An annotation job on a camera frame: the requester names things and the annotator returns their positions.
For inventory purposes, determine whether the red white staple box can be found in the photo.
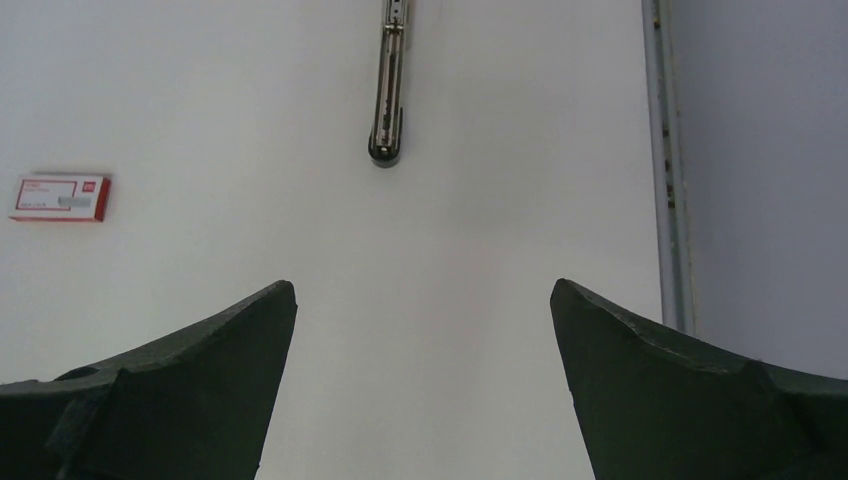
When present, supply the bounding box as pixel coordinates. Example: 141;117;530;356
8;174;112;223

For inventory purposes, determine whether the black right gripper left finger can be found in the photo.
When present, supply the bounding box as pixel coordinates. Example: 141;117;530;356
1;280;298;479

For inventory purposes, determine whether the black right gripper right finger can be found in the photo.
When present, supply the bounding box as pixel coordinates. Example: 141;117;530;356
550;279;847;479

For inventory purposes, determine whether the right aluminium frame rail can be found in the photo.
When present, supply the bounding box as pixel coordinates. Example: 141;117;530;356
641;0;696;336

